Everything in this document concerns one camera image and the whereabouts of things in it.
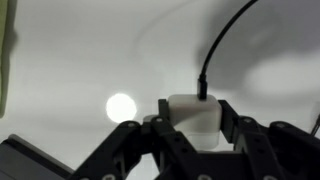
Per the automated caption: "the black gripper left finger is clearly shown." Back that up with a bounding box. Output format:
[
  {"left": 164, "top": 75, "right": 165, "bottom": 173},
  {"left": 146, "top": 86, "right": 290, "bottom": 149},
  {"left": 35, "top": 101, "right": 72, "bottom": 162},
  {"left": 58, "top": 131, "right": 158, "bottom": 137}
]
[{"left": 68, "top": 98, "right": 201, "bottom": 180}]

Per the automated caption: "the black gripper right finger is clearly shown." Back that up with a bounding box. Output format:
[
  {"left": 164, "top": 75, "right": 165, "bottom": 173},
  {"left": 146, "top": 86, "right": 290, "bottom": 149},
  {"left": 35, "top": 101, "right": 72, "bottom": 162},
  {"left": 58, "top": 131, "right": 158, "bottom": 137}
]
[{"left": 218, "top": 99, "right": 320, "bottom": 180}]

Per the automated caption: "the white charger adapter block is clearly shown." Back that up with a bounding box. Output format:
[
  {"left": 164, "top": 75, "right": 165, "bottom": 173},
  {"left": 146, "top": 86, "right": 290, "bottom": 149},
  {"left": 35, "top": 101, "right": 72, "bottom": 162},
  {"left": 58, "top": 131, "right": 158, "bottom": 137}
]
[{"left": 166, "top": 94, "right": 223, "bottom": 152}]

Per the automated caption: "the yellow green folded cloth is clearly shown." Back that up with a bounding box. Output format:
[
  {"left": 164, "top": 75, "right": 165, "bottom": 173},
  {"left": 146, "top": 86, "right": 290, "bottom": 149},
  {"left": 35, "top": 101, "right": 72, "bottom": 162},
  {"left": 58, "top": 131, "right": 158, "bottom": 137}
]
[{"left": 0, "top": 0, "right": 11, "bottom": 118}]

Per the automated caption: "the black charger cable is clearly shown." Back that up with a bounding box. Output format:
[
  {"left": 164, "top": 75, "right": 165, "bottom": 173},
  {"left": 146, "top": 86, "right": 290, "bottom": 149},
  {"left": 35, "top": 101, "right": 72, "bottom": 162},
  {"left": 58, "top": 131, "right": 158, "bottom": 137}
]
[{"left": 197, "top": 0, "right": 320, "bottom": 137}]

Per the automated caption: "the white whiteboard with aluminium rail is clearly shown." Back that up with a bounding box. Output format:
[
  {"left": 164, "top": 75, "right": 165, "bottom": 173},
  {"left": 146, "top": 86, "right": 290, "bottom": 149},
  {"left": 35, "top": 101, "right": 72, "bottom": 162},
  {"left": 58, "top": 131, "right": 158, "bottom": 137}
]
[{"left": 0, "top": 0, "right": 320, "bottom": 180}]

